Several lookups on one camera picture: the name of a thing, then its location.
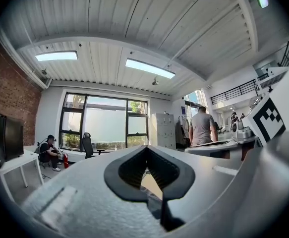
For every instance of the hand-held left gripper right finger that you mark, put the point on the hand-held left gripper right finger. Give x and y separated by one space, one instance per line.
203 182

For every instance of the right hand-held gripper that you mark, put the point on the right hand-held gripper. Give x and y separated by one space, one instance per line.
268 120

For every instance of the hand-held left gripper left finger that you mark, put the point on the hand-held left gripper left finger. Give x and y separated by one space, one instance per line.
79 197

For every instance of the clothes rack with garments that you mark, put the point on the clothes rack with garments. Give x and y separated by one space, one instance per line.
182 133

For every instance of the red fire extinguisher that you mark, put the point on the red fire extinguisher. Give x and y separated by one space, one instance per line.
65 160

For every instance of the black office chair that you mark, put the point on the black office chair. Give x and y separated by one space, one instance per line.
87 145

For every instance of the grey locker cabinet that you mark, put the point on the grey locker cabinet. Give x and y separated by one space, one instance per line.
163 130

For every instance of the black balcony railing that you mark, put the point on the black balcony railing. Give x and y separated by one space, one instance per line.
233 93

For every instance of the white desk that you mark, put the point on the white desk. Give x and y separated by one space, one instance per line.
17 161

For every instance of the black framed window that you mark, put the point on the black framed window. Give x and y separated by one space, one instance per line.
104 123

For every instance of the grey ceiling fixture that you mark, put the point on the grey ceiling fixture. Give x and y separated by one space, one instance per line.
155 82
44 71

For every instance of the black stair railing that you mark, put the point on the black stair railing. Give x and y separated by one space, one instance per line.
288 56

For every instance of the blue wall poster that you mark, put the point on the blue wall poster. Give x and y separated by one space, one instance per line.
183 110

